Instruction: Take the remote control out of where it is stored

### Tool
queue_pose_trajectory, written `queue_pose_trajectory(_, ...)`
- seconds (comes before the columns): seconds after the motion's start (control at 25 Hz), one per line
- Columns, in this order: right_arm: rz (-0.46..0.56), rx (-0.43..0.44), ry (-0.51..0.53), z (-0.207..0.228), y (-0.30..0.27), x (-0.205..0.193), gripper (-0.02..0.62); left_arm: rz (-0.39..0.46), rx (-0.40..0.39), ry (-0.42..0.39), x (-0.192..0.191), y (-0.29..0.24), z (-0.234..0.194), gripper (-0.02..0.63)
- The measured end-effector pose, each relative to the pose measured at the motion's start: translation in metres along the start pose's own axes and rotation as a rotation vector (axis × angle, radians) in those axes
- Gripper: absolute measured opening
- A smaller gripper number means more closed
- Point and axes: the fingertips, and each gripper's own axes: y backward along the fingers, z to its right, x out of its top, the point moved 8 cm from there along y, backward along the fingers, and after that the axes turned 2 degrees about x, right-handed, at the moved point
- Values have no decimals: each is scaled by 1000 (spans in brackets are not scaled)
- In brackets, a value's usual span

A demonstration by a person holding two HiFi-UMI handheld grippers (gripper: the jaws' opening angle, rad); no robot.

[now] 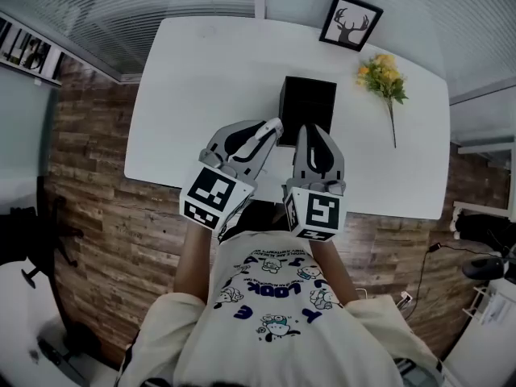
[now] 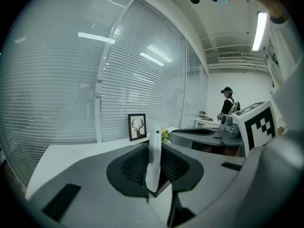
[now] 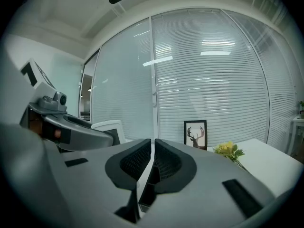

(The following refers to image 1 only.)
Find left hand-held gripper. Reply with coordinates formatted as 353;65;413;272
179;119;284;234

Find black framed deer picture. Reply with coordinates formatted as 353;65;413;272
318;0;385;53

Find yellow flower bouquet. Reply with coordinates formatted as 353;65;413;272
355;53;410;150

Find black floor cable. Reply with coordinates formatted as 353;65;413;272
404;240;505;323

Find glass partition with blinds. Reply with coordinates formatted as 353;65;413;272
0;0;516;105

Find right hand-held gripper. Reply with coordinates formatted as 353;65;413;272
281;123;348;243

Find black stand base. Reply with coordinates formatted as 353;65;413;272
35;319;104;387

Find black office chair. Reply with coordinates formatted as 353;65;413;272
0;193;85;290

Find black round device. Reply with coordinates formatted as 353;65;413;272
461;256;506;282

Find person's left forearm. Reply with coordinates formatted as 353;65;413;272
173;222;215;305

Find frosted glass door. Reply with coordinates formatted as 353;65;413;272
0;69;60;213

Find white shelf rack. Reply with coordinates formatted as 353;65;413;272
451;135;516;218

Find person's cream printed shirt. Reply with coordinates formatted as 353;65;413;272
116;230;455;387

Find person's dark trousers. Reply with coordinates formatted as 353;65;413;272
235;202;292;237

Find white charger cable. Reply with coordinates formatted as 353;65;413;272
354;287;416;311

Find person's right forearm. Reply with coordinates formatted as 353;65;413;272
308;238;360;309

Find black box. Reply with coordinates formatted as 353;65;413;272
277;75;338;148

